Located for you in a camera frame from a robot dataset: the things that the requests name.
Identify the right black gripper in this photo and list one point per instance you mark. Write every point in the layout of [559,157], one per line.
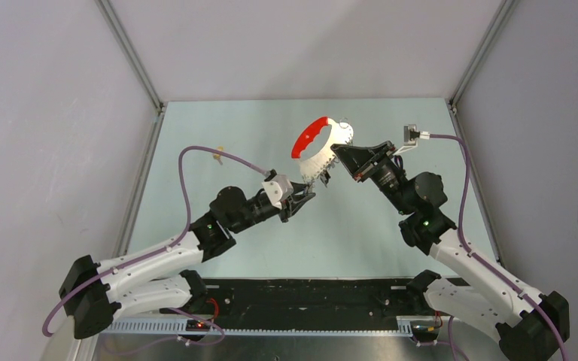
[354,158]

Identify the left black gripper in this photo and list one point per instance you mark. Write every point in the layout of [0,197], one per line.
[292,206]

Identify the steel key holder red handle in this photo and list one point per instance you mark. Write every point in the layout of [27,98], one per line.
[312,149]

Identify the black key tag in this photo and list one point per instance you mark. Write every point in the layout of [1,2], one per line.
[325,178]

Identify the yellow key tag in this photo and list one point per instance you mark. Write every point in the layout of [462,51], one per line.
[218,156]

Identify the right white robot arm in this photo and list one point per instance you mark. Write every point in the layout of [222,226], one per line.
[526,323]

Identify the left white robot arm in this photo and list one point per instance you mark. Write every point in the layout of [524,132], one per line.
[98,293]

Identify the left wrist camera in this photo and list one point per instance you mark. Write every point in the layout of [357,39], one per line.
[278,188]

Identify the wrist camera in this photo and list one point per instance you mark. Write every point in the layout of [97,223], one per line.
[278,188]
[411,138]

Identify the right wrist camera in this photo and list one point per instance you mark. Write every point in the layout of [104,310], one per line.
[411,138]

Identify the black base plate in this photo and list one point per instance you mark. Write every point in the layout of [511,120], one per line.
[308,304]

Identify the right aluminium corner post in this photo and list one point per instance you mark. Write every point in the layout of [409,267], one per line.
[493,30]

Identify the aluminium corner post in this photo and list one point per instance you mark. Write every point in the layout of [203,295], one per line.
[493,30]
[124,41]

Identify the left aluminium corner post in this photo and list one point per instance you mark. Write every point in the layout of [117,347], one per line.
[124,41]

